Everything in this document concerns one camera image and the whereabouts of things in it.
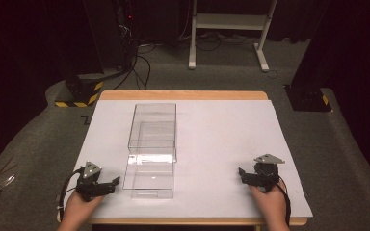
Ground cables under white stand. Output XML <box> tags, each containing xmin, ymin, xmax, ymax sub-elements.
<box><xmin>177</xmin><ymin>30</ymin><xmax>259</xmax><ymax>53</ymax></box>

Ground black equipment rack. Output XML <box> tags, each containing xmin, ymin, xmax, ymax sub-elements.
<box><xmin>114</xmin><ymin>0</ymin><xmax>140</xmax><ymax>70</ymax></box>

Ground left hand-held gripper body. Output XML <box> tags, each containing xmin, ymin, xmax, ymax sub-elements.
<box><xmin>75</xmin><ymin>161</ymin><xmax>110</xmax><ymax>203</ymax></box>

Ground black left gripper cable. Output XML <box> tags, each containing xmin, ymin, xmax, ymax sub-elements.
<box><xmin>58</xmin><ymin>167</ymin><xmax>85</xmax><ymax>222</ymax></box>

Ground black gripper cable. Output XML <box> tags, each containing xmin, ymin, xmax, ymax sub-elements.
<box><xmin>277</xmin><ymin>183</ymin><xmax>292</xmax><ymax>226</ymax></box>
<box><xmin>58</xmin><ymin>167</ymin><xmax>85</xmax><ymax>222</ymax></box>

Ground wooden table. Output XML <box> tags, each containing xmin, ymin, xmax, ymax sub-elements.
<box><xmin>56</xmin><ymin>90</ymin><xmax>309</xmax><ymax>227</ymax></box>

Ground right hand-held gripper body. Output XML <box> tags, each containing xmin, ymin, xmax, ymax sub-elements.
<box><xmin>251</xmin><ymin>154</ymin><xmax>285</xmax><ymax>193</ymax></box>

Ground person's left hand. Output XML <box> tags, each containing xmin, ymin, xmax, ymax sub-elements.
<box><xmin>64</xmin><ymin>191</ymin><xmax>106</xmax><ymax>223</ymax></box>

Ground clear plastic drawer housing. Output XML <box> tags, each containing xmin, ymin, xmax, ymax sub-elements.
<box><xmin>127</xmin><ymin>102</ymin><xmax>178</xmax><ymax>164</ymax></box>

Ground dark curtain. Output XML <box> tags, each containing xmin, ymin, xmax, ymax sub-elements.
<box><xmin>0</xmin><ymin>0</ymin><xmax>105</xmax><ymax>181</ymax></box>
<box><xmin>290</xmin><ymin>0</ymin><xmax>370</xmax><ymax>187</ymax></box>

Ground black yellow striped stand base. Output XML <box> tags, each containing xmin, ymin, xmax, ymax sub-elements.
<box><xmin>54</xmin><ymin>72</ymin><xmax>105</xmax><ymax>109</ymax></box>

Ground black floor cables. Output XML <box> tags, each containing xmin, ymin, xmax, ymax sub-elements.
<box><xmin>113</xmin><ymin>42</ymin><xmax>157</xmax><ymax>91</ymax></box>

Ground white table mat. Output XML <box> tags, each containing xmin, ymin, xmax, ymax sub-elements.
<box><xmin>66</xmin><ymin>98</ymin><xmax>314</xmax><ymax>219</ymax></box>

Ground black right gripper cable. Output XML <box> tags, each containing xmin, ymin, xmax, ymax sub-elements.
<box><xmin>277</xmin><ymin>183</ymin><xmax>292</xmax><ymax>226</ymax></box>

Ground clear plastic drawer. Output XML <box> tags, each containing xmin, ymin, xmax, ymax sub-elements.
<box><xmin>121</xmin><ymin>153</ymin><xmax>176</xmax><ymax>200</ymax></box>

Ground white metal stand frame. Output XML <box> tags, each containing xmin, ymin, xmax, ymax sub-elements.
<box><xmin>188</xmin><ymin>0</ymin><xmax>279</xmax><ymax>73</ymax></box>

